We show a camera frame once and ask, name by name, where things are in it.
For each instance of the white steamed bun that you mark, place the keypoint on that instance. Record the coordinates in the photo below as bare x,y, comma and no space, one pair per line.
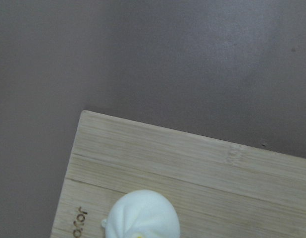
142,214

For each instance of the bamboo cutting board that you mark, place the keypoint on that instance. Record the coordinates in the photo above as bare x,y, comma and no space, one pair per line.
219,189

